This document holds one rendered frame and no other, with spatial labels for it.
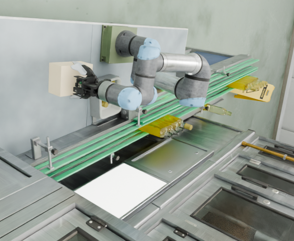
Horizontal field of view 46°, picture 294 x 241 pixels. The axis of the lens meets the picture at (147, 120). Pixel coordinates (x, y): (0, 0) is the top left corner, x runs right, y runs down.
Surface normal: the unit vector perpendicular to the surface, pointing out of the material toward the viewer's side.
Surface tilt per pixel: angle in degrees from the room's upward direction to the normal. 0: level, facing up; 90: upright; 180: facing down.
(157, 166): 90
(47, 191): 90
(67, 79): 0
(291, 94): 90
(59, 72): 90
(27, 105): 0
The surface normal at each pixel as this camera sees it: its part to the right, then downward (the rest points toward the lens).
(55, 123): 0.78, 0.27
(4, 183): 0.02, -0.91
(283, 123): -0.63, 0.30
